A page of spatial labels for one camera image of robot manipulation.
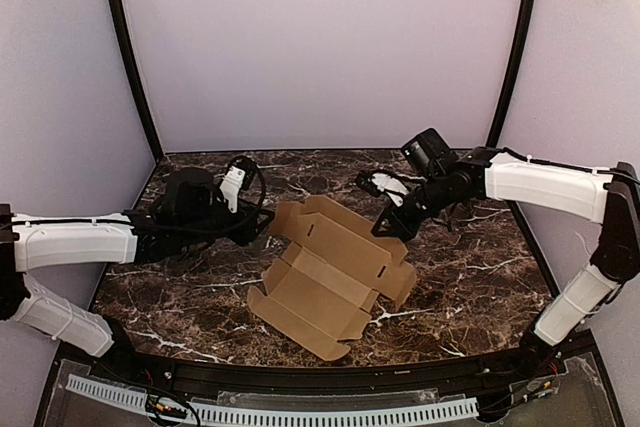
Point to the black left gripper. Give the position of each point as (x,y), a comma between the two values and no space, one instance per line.
(245,226)

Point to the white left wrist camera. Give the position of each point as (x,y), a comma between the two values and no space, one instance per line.
(239,176)

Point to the brown cardboard box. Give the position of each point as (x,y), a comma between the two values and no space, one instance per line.
(320,291)

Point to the black front table rail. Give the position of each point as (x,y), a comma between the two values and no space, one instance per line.
(482,375)

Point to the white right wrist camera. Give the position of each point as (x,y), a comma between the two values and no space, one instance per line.
(378,182)

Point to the black frame post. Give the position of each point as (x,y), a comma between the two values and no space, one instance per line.
(511,72)
(134,79)

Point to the black right frame post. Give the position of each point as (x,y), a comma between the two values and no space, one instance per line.
(511,72)

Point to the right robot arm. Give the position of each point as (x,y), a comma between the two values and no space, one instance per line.
(606,198)

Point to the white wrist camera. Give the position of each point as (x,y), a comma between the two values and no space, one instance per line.
(378,182)
(239,176)

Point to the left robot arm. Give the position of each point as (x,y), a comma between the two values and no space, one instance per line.
(29,242)

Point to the white slotted cable duct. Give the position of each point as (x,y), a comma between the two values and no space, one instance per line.
(250,410)

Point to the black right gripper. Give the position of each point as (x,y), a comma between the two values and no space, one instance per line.
(405,213)

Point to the black left frame post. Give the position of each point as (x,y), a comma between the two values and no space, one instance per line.
(134,79)

